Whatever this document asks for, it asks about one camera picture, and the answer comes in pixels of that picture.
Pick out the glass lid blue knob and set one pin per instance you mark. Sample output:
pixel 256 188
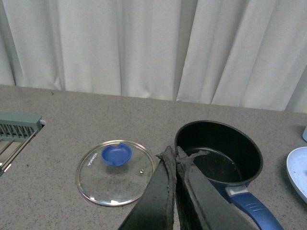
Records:
pixel 115 173

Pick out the dark blue saucepan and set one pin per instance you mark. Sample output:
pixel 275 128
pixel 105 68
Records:
pixel 230 160

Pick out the green dish rack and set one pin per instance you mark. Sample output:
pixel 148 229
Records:
pixel 16 131

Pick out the light blue plate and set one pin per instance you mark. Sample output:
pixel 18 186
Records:
pixel 296 167

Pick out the white curtain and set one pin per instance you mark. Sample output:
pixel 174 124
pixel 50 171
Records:
pixel 247 53

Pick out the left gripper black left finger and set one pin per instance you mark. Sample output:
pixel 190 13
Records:
pixel 155 209

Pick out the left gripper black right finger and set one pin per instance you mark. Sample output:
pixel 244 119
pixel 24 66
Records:
pixel 199 204

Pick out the light blue cup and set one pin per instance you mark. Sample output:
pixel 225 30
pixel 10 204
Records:
pixel 304 135

